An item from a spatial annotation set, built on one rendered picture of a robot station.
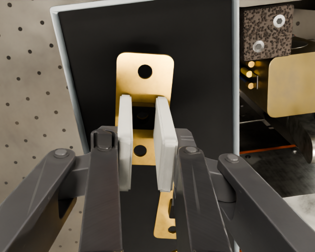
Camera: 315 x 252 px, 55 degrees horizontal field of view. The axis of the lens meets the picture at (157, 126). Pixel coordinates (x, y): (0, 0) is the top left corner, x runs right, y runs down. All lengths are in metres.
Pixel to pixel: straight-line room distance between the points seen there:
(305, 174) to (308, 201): 0.05
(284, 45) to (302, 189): 0.19
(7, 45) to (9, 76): 0.07
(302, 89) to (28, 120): 0.62
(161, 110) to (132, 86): 0.04
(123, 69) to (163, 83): 0.03
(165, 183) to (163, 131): 0.03
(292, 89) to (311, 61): 0.04
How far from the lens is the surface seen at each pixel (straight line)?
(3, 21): 0.76
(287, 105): 0.39
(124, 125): 0.16
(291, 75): 0.38
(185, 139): 0.17
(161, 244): 0.34
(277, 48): 0.34
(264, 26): 0.33
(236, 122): 0.27
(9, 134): 0.83
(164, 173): 0.15
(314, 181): 0.45
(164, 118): 0.17
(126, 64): 0.21
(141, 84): 0.21
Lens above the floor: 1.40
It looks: 66 degrees down
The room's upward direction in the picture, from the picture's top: 169 degrees clockwise
